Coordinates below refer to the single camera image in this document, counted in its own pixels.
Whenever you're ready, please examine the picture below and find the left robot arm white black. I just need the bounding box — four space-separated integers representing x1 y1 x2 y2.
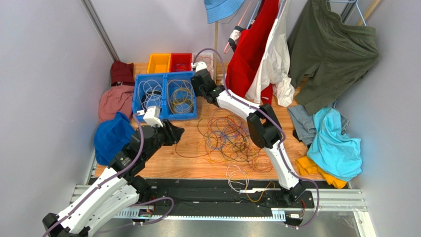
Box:
42 119 185 237

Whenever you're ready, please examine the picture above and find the wooden rack pole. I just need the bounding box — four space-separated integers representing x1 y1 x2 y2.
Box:
213 21 220 83

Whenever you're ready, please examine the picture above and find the dark red cloth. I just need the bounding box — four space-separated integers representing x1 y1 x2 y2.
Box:
110 60 135 86

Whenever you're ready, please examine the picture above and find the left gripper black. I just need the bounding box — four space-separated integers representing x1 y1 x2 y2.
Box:
142 118 185 161

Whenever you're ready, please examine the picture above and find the red garment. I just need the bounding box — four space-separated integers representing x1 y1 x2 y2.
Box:
225 0 279 98

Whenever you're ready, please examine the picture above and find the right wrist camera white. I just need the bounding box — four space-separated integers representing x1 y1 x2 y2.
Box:
191 61 208 73

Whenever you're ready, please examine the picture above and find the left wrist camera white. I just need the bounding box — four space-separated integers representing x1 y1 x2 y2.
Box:
136 106 163 127

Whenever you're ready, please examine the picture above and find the cyan cloth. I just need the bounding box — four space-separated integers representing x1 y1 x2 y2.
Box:
307 108 363 182

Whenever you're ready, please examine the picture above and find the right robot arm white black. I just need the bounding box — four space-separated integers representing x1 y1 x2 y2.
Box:
191 69 319 208

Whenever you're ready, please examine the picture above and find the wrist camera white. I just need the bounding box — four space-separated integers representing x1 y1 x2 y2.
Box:
191 61 208 73
136 106 163 127

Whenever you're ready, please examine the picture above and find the blue bucket hat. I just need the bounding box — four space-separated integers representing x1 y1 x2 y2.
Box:
204 0 244 24

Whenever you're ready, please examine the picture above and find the white printed shirt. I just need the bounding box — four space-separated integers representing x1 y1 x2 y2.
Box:
228 26 245 52

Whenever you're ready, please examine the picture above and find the red small bin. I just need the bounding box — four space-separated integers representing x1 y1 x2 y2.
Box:
169 53 192 72

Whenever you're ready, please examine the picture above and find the grey cloth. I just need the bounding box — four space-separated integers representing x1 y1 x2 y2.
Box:
288 102 360 148

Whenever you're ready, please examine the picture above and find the metal corner post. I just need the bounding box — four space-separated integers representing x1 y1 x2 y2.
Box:
81 0 120 61

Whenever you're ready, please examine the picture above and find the yellow cloth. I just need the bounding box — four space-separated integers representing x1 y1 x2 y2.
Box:
295 156 347 189

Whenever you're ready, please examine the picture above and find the blue double bin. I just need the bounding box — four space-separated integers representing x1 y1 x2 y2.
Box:
132 71 198 122

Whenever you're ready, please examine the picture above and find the yellow small bin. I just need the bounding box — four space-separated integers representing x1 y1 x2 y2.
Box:
147 53 171 74

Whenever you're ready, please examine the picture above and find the pink tank top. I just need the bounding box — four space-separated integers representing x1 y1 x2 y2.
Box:
246 0 295 107

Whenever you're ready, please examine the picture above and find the olive green shirt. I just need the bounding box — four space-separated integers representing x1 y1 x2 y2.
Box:
287 0 380 115

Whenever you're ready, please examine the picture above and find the white small bin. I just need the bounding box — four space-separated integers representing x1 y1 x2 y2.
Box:
192 51 214 79

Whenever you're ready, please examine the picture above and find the blue cloth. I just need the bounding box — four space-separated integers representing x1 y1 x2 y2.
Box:
93 112 135 166

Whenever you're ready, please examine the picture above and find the orange cable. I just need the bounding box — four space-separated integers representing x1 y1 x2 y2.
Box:
194 55 214 79

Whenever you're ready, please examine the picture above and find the pink cloth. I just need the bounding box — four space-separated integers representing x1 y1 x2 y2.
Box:
98 85 134 122

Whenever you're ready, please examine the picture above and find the tangled coloured cable pile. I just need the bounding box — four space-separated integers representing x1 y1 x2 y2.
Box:
174 107 280 203

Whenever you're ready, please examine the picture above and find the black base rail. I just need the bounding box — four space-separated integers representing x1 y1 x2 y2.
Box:
128 176 317 218

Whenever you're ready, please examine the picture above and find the yellow cable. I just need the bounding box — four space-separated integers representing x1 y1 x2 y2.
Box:
167 79 195 114

